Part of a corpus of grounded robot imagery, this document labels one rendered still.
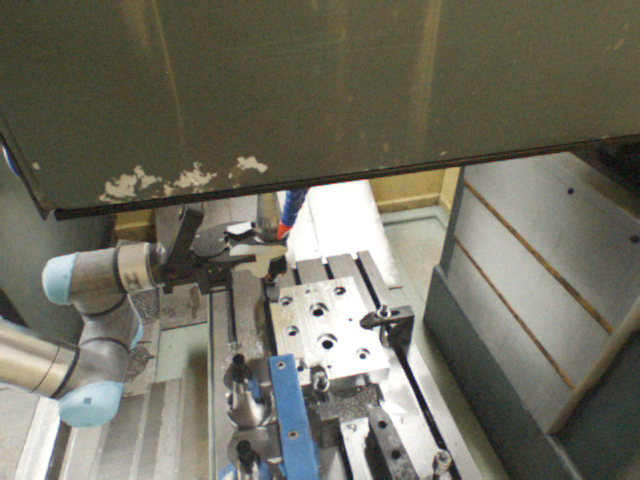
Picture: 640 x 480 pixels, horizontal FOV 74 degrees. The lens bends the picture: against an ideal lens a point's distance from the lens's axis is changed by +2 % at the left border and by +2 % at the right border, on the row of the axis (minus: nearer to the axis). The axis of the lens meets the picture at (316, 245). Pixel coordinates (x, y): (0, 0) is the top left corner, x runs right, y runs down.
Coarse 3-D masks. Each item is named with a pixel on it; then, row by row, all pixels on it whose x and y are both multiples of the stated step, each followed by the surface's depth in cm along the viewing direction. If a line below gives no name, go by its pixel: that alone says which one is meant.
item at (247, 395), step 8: (248, 368) 55; (248, 376) 54; (240, 384) 53; (248, 384) 53; (256, 384) 55; (240, 392) 54; (248, 392) 54; (256, 392) 55; (240, 400) 55; (248, 400) 55; (256, 400) 56; (264, 400) 58; (240, 408) 55; (248, 408) 55; (256, 408) 56; (240, 416) 56; (248, 416) 56
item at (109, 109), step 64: (0, 0) 17; (64, 0) 18; (128, 0) 18; (192, 0) 19; (256, 0) 19; (320, 0) 20; (384, 0) 20; (448, 0) 21; (512, 0) 22; (576, 0) 22; (0, 64) 19; (64, 64) 19; (128, 64) 20; (192, 64) 20; (256, 64) 21; (320, 64) 22; (384, 64) 22; (448, 64) 23; (512, 64) 24; (576, 64) 25; (0, 128) 21; (64, 128) 21; (128, 128) 22; (192, 128) 22; (256, 128) 23; (320, 128) 24; (384, 128) 25; (448, 128) 26; (512, 128) 27; (576, 128) 28; (64, 192) 23; (128, 192) 24; (192, 192) 25; (256, 192) 26
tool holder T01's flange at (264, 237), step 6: (252, 222) 67; (258, 228) 65; (276, 228) 65; (252, 234) 68; (258, 234) 65; (264, 234) 64; (270, 234) 64; (276, 234) 65; (288, 234) 67; (258, 240) 66; (264, 240) 66; (270, 240) 66; (276, 240) 66; (282, 240) 66; (270, 246) 66
